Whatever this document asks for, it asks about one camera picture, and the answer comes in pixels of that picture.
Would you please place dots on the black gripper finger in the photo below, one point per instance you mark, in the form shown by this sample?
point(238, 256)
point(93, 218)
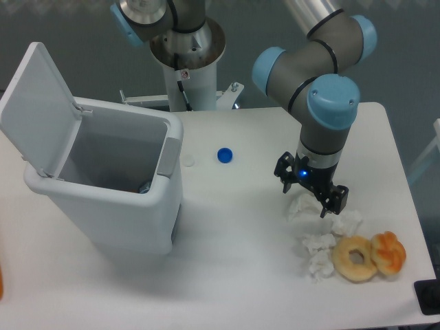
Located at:
point(333, 200)
point(284, 170)

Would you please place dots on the black device at edge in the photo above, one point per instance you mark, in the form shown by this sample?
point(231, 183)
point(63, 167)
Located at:
point(427, 292)

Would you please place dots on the white frame at right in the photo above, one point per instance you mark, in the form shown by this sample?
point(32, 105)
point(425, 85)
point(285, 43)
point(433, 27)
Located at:
point(426, 158)

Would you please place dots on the orange object at edge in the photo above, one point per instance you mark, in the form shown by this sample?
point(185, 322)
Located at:
point(2, 284)

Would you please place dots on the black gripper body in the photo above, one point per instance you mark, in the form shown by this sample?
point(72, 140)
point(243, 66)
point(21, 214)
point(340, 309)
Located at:
point(319, 181)

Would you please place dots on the crumpled white tissue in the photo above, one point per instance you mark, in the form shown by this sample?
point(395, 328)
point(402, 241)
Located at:
point(319, 247)
point(346, 224)
point(304, 203)

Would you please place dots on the plain ring donut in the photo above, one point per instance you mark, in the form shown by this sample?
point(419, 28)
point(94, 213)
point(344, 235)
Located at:
point(352, 259)

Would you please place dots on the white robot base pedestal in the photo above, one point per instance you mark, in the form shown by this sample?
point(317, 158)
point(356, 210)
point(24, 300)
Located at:
point(189, 65)

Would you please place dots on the white bottle cap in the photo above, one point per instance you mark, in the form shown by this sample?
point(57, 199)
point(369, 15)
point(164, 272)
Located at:
point(188, 161)

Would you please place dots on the white trash can body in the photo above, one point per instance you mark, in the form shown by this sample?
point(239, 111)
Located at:
point(121, 184)

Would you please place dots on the crumpled white tissue top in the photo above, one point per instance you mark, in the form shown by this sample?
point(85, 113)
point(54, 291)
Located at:
point(304, 203)

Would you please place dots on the crumpled white tissue middle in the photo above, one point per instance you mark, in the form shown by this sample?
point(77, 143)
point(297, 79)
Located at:
point(346, 224)

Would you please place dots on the white trash can lid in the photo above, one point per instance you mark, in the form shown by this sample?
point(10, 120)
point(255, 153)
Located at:
point(39, 114)

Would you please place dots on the blue bottle cap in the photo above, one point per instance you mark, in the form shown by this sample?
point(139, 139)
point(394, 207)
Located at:
point(225, 155)

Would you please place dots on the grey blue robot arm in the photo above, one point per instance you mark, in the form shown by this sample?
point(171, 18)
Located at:
point(308, 84)

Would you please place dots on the orange glazed twisted bread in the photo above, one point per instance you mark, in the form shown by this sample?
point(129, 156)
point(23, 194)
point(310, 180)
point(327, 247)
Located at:
point(387, 253)

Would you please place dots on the crumpled white tissue bottom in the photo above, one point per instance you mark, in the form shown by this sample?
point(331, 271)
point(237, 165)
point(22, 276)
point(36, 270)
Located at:
point(319, 247)

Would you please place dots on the white metal mounting bracket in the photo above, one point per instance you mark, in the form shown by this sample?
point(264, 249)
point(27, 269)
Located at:
point(228, 99)

